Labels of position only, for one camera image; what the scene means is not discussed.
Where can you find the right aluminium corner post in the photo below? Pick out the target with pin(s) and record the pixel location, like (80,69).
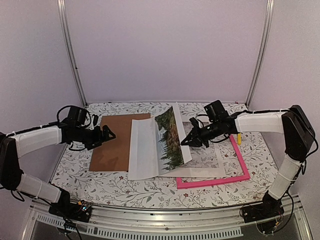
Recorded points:
(261,51)

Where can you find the framed landscape photo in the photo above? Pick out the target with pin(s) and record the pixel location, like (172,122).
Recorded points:
(155,147)

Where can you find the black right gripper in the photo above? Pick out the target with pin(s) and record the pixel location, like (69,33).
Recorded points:
(195,142)

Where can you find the pink wooden photo frame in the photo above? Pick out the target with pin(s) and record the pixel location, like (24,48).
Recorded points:
(180,184)

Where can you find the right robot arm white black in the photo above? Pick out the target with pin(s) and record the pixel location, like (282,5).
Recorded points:
(288,134)

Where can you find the white photo mat board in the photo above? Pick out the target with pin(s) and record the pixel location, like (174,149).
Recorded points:
(205,170)

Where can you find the aluminium corner post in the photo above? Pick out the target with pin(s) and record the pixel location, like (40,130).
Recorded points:
(261,51)
(62,12)

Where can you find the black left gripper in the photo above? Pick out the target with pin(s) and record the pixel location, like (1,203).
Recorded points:
(99,139)

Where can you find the left aluminium corner post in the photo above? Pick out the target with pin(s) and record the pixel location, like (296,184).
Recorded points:
(62,12)

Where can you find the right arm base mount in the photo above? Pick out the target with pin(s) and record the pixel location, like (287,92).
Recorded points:
(268,208)

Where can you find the floral patterned table mat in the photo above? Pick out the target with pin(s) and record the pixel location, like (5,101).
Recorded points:
(114,188)

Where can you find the brown frame backing board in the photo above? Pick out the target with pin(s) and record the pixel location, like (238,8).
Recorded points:
(113,155)

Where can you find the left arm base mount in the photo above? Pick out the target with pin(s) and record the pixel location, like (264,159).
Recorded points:
(80,211)

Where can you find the aluminium front rail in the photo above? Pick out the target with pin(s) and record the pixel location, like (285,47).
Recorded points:
(124,223)

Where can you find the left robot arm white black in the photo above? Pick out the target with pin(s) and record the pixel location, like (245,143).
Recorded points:
(16,145)

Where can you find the yellow handled screwdriver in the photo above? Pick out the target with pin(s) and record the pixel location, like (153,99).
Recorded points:
(239,139)

